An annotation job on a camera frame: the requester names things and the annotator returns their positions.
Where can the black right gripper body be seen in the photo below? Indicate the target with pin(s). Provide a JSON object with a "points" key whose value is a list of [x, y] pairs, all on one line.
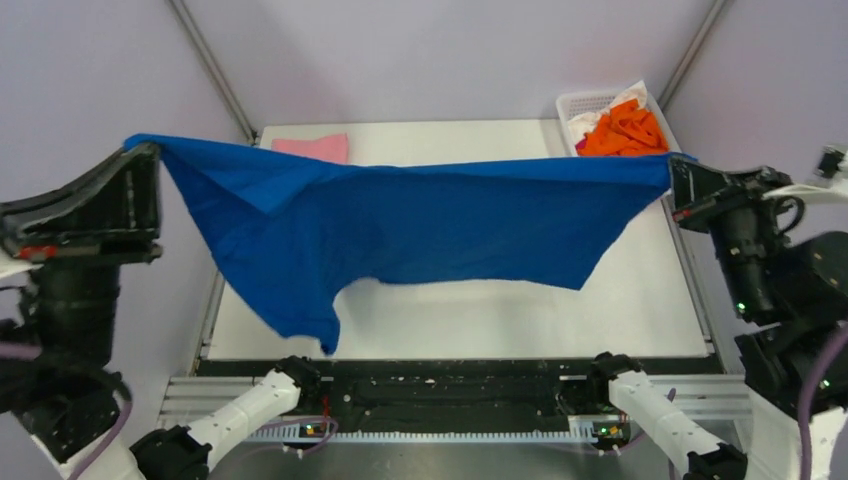
{"points": [[736, 218]]}

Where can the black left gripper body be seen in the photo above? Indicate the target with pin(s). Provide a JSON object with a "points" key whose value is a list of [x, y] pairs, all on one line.
{"points": [[92, 257]]}

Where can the blue panda print t-shirt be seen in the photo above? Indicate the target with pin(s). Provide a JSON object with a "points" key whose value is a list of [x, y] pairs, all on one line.
{"points": [[524, 258]]}

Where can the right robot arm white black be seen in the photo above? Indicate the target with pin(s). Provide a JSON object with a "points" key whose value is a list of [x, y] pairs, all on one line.
{"points": [[796, 294]]}

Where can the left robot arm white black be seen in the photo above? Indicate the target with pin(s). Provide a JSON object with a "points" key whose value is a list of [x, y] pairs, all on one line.
{"points": [[55, 381]]}

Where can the orange t-shirt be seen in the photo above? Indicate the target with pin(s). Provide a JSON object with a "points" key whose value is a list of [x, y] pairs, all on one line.
{"points": [[626, 132]]}

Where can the white t-shirt in basket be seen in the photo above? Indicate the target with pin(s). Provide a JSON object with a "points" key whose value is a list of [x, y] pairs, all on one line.
{"points": [[586, 122]]}

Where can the white plastic laundry basket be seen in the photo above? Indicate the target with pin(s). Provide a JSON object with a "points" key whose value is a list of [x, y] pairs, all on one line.
{"points": [[578, 104]]}

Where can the folded pink t-shirt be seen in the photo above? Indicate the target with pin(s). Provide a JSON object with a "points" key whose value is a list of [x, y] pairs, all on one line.
{"points": [[331, 148]]}

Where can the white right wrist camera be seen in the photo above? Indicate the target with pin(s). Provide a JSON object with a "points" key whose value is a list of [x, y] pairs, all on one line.
{"points": [[827, 185]]}

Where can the right metal corner post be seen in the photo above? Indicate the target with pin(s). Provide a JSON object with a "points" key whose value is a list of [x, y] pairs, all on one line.
{"points": [[717, 11]]}

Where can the metal corner post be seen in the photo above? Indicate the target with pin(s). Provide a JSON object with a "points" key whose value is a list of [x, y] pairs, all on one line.
{"points": [[717, 11], [212, 68]]}

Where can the aluminium frame rail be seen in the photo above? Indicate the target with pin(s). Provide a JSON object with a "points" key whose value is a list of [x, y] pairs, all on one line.
{"points": [[709, 398]]}

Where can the left metal corner post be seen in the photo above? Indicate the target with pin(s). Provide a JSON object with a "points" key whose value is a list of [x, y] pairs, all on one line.
{"points": [[212, 68]]}

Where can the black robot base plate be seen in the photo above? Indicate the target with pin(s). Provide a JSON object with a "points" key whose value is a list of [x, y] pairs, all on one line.
{"points": [[453, 396]]}

